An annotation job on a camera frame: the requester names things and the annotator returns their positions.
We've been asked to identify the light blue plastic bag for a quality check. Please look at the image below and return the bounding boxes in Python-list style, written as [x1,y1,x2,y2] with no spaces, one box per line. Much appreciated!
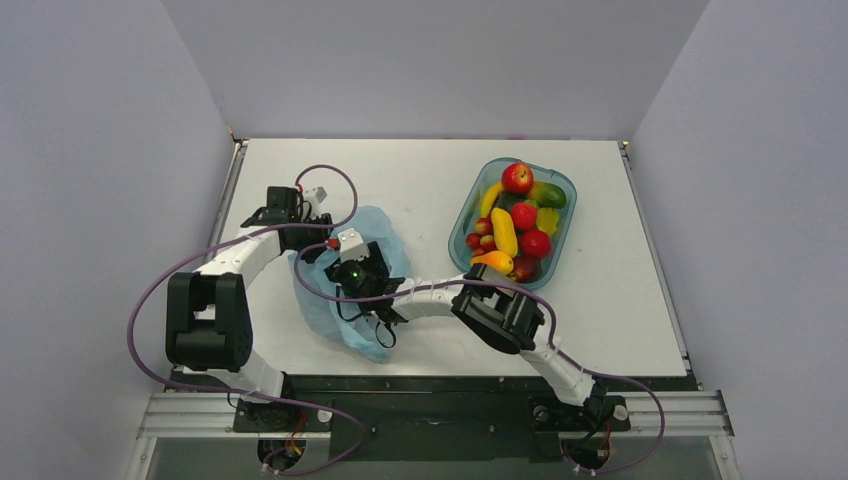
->
[289,206,410,364]

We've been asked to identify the orange yellow fake fruit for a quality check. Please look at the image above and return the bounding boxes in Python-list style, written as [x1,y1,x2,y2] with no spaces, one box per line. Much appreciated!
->
[470,250,514,275]

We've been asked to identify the yellow fake lemon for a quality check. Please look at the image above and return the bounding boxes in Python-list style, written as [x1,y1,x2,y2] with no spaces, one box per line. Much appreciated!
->
[490,207,519,258]

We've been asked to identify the red fake apple from bag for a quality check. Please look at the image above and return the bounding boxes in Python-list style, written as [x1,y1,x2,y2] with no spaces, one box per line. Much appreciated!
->
[501,162,534,195]

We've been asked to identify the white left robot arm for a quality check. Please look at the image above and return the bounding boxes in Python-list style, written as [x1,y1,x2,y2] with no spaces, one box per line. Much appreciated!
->
[165,187,332,430]

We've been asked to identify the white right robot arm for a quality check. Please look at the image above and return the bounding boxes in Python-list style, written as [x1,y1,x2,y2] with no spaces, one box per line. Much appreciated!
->
[325,242,606,427]

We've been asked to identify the fake cherry bunch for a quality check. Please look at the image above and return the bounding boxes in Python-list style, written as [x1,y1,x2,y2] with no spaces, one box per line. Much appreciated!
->
[465,217,496,257]

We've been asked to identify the yellow fake banana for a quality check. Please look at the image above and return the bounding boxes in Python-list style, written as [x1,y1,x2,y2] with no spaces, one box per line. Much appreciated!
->
[479,182,504,218]

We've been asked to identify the dark red fake fruit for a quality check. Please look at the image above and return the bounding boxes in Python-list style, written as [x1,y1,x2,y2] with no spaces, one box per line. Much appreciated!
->
[509,255,541,283]

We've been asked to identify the red fake strawberry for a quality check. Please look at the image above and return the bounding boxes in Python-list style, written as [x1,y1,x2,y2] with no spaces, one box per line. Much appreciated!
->
[510,202,538,232]

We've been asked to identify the yellow fake starfruit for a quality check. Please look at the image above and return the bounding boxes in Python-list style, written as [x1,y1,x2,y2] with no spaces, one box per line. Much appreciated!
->
[536,207,560,237]

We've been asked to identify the green orange fake mango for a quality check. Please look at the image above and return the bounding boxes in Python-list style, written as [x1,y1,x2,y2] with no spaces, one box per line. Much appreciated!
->
[525,181,568,209]

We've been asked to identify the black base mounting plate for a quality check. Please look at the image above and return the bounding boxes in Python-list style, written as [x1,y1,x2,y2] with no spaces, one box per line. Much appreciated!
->
[142,375,696,469]

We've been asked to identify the teal plastic fruit tray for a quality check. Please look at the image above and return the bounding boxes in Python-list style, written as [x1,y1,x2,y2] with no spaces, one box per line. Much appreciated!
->
[448,157,577,290]

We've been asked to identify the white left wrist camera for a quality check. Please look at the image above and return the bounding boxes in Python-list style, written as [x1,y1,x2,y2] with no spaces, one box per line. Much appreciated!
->
[303,187,328,206]

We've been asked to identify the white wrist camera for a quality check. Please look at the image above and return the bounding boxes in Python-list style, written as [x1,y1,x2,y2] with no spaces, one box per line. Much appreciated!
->
[303,187,328,206]
[337,228,370,263]

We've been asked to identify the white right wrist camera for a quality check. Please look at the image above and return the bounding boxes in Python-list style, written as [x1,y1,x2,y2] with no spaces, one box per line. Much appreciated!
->
[337,228,370,263]

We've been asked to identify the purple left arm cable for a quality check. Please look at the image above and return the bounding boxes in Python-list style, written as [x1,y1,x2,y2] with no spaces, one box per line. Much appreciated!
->
[125,164,366,458]

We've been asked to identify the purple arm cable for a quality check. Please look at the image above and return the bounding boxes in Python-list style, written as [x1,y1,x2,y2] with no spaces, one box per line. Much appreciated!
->
[125,164,366,458]
[293,241,667,475]

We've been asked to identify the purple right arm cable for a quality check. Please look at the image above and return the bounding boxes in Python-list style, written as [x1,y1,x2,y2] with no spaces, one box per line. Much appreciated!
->
[293,241,667,475]

